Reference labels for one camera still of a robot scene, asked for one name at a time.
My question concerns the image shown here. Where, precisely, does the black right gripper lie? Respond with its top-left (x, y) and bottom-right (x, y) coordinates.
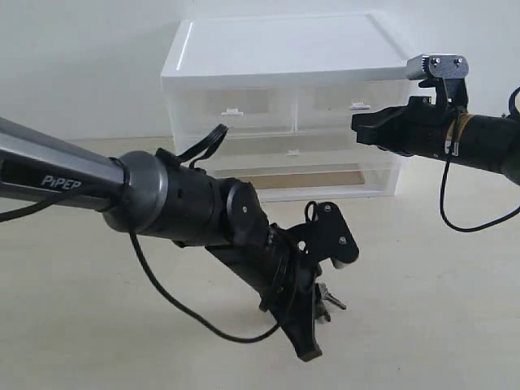
top-left (351, 97), bottom-right (463, 159)

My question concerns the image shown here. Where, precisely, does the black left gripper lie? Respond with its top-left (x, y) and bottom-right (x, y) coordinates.
top-left (206, 223), bottom-right (325, 361)

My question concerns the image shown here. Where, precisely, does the key bunch with blue tag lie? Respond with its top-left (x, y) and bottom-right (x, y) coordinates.
top-left (314, 283), bottom-right (348, 323)

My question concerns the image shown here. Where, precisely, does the translucent plastic container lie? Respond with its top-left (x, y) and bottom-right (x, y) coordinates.
top-left (196, 129), bottom-right (402, 177)

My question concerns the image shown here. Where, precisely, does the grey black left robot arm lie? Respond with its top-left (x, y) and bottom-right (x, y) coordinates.
top-left (1, 119), bottom-right (322, 362)

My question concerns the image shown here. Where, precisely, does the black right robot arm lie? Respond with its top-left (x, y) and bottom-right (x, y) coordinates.
top-left (351, 97), bottom-right (519, 184)

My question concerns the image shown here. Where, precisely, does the white plastic drawer cabinet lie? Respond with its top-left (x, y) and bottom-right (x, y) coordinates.
top-left (159, 13), bottom-right (423, 203)

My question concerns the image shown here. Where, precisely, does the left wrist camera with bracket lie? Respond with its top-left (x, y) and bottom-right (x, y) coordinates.
top-left (291, 201), bottom-right (359, 269)

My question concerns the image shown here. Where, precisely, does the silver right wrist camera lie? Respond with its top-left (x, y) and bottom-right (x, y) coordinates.
top-left (405, 54), bottom-right (469, 111)

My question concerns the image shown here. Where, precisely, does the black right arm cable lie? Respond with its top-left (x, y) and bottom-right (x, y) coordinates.
top-left (438, 84), bottom-right (520, 233)

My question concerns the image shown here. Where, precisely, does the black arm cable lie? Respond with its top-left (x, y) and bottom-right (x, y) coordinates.
top-left (438, 84), bottom-right (520, 233)
top-left (0, 123), bottom-right (318, 341)

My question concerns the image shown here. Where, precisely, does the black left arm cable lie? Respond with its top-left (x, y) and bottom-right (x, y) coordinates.
top-left (0, 123), bottom-right (318, 341)

